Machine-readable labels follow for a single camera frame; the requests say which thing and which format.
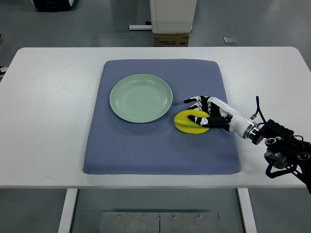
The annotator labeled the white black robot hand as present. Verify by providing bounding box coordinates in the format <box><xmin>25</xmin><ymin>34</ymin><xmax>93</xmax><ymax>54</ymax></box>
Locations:
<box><xmin>184</xmin><ymin>96</ymin><xmax>259</xmax><ymax>139</ymax></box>

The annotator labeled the yellow starfruit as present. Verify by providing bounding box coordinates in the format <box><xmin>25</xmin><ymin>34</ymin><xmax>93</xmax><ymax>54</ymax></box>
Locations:
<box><xmin>174</xmin><ymin>110</ymin><xmax>209</xmax><ymax>134</ymax></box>

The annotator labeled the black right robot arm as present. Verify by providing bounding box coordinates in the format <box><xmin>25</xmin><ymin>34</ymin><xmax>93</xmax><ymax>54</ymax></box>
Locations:
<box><xmin>247</xmin><ymin>97</ymin><xmax>311</xmax><ymax>191</ymax></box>

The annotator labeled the black white wheeled robot base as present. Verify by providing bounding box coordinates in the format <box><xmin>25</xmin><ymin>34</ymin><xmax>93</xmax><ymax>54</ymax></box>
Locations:
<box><xmin>32</xmin><ymin>0</ymin><xmax>75</xmax><ymax>12</ymax></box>

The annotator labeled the grey floor tile plate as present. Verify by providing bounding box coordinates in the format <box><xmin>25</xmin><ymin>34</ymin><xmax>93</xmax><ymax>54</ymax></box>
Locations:
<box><xmin>223</xmin><ymin>36</ymin><xmax>238</xmax><ymax>45</ymax></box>

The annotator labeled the light green plate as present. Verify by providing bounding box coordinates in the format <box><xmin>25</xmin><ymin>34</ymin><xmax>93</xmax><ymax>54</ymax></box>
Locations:
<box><xmin>109</xmin><ymin>74</ymin><xmax>173</xmax><ymax>123</ymax></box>

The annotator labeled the cardboard box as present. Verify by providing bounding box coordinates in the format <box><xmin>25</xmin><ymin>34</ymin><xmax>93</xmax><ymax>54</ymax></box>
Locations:
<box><xmin>154</xmin><ymin>33</ymin><xmax>190</xmax><ymax>47</ymax></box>

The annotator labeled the right white table leg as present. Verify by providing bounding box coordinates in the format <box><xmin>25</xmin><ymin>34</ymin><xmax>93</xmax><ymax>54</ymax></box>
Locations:
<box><xmin>237</xmin><ymin>188</ymin><xmax>257</xmax><ymax>233</ymax></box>

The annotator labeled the white table leg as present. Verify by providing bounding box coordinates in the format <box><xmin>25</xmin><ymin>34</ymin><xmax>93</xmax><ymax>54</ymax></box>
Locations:
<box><xmin>237</xmin><ymin>188</ymin><xmax>257</xmax><ymax>233</ymax></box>
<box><xmin>58</xmin><ymin>188</ymin><xmax>78</xmax><ymax>233</ymax></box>

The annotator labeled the blue quilted mat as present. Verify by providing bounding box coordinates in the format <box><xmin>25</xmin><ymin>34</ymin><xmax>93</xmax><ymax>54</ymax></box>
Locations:
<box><xmin>83</xmin><ymin>59</ymin><xmax>241</xmax><ymax>175</ymax></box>

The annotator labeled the white cabinet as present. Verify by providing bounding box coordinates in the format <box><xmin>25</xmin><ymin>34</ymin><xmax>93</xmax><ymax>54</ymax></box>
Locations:
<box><xmin>150</xmin><ymin>0</ymin><xmax>197</xmax><ymax>33</ymax></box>

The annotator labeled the white metal bar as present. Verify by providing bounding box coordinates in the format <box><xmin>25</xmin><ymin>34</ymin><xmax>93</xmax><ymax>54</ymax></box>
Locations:
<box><xmin>129</xmin><ymin>24</ymin><xmax>152</xmax><ymax>31</ymax></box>

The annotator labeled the left white table leg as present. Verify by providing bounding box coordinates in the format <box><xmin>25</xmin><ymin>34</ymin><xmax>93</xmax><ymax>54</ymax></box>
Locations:
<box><xmin>58</xmin><ymin>188</ymin><xmax>78</xmax><ymax>233</ymax></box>

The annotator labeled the metal base plate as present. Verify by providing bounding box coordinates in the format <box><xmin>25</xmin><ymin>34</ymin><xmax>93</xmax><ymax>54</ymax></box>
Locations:
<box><xmin>99</xmin><ymin>212</ymin><xmax>221</xmax><ymax>233</ymax></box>

